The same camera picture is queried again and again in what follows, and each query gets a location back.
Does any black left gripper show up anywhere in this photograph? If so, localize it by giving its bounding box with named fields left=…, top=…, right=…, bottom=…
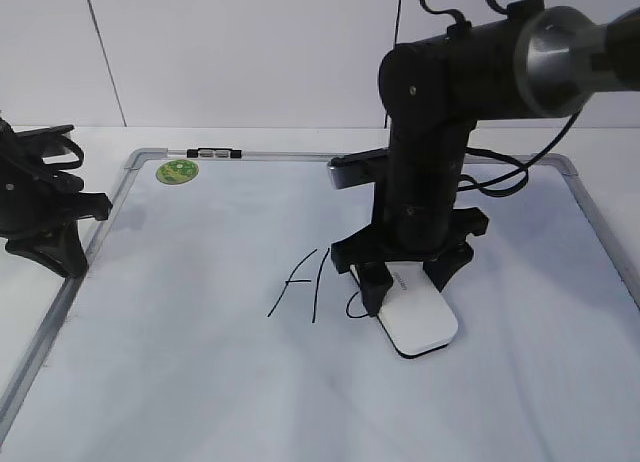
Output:
left=1, top=158, right=112, bottom=277

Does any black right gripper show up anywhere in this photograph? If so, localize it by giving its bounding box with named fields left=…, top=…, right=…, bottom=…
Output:
left=331, top=120, right=488, bottom=316

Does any white board eraser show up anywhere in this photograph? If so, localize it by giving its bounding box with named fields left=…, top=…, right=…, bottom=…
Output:
left=374, top=262, right=459, bottom=359

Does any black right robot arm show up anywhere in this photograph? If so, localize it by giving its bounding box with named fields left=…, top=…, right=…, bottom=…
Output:
left=330, top=0, right=639, bottom=317

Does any round green sticker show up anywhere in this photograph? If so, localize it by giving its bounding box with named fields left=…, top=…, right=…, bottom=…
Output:
left=155, top=159, right=199, bottom=185

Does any black hanging clip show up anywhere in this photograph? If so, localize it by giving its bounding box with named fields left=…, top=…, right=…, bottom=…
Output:
left=186, top=147, right=242, bottom=159

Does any black left cable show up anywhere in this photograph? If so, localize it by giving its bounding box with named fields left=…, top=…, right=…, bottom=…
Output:
left=0, top=114, right=85, bottom=176

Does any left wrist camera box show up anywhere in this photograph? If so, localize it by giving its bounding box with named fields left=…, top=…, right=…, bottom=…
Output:
left=16, top=124, right=74, bottom=158

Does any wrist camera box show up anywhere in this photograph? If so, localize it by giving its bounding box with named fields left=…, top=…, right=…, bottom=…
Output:
left=327, top=148, right=388, bottom=190
left=16, top=124, right=74, bottom=158

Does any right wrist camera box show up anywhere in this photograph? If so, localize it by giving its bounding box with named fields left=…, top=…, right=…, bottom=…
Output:
left=327, top=148, right=388, bottom=190

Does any white board with grey frame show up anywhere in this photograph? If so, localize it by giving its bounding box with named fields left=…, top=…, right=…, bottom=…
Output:
left=1, top=160, right=639, bottom=461

